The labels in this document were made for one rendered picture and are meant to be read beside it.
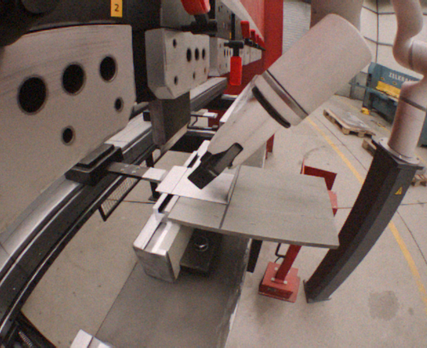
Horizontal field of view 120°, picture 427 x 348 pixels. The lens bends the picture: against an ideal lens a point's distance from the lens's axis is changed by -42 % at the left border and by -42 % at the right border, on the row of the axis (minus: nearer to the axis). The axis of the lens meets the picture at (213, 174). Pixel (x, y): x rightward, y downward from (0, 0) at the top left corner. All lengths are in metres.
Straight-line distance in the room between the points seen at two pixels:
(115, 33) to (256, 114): 0.18
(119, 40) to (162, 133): 0.17
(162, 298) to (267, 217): 0.23
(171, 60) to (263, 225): 0.25
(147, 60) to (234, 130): 0.13
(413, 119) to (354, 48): 0.53
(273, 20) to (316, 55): 2.22
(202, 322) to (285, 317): 1.01
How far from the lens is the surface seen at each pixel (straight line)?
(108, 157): 0.49
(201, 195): 0.35
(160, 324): 0.37
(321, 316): 1.42
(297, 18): 8.38
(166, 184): 0.39
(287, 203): 0.36
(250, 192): 0.37
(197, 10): 0.22
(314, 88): 0.26
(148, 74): 0.22
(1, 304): 0.48
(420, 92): 0.77
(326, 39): 0.27
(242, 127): 0.26
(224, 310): 0.37
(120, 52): 0.15
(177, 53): 0.23
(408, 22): 0.69
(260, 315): 1.31
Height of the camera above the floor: 1.23
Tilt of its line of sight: 34 degrees down
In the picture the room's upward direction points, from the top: straight up
